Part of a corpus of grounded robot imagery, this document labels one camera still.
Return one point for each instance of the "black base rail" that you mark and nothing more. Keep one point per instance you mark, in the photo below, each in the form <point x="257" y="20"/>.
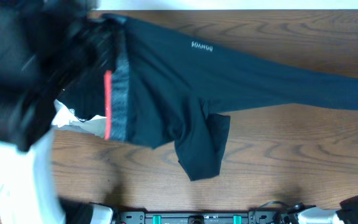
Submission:
<point x="191" y="217"/>

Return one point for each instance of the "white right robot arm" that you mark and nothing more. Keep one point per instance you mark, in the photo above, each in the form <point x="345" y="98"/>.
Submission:
<point x="311" y="214"/>

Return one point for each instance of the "black leggings with red waistband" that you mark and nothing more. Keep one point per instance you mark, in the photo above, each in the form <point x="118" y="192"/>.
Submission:
<point x="170" y="87"/>

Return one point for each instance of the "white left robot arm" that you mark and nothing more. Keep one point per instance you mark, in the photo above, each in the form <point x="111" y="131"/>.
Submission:
<point x="44" y="47"/>

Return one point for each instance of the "black polo shirt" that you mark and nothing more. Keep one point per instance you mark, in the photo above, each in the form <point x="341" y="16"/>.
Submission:
<point x="85" y="95"/>

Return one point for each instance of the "white t-shirt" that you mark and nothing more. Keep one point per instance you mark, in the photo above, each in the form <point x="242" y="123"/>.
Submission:
<point x="65" y="116"/>

